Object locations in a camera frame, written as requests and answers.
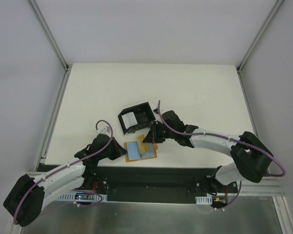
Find aluminium frame rail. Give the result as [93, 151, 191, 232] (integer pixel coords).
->
[235, 0, 287, 171]
[27, 0, 72, 172]

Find aluminium frame rail left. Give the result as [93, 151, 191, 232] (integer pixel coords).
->
[27, 0, 72, 172]

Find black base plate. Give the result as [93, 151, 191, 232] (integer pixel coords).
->
[36, 164, 243, 204]

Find white cards in box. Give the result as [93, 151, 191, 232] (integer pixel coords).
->
[121, 112, 137, 129]

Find yellow leather card holder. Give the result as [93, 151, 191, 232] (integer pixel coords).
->
[125, 141, 159, 162]

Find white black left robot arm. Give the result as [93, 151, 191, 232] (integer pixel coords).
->
[3, 134, 127, 227]

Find aluminium front cross rail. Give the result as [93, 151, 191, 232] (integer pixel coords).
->
[30, 172, 284, 197]

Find white cable duct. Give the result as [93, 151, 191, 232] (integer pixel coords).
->
[195, 195, 213, 205]
[56, 191, 107, 203]

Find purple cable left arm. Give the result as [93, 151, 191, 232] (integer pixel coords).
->
[13, 119, 114, 225]

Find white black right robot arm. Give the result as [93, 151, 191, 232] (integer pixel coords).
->
[143, 111, 272, 195]

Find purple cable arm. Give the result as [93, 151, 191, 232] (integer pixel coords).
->
[13, 119, 114, 225]
[156, 99, 287, 213]

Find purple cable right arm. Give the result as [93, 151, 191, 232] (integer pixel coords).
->
[156, 99, 287, 213]

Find white cable duct left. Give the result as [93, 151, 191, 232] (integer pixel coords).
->
[56, 191, 107, 203]

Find black plastic card box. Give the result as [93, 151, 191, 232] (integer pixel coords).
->
[117, 102, 156, 135]

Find aluminium frame rail right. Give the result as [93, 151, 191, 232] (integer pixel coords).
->
[235, 0, 287, 171]

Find white cable duct right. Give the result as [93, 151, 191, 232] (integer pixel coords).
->
[195, 195, 213, 205]

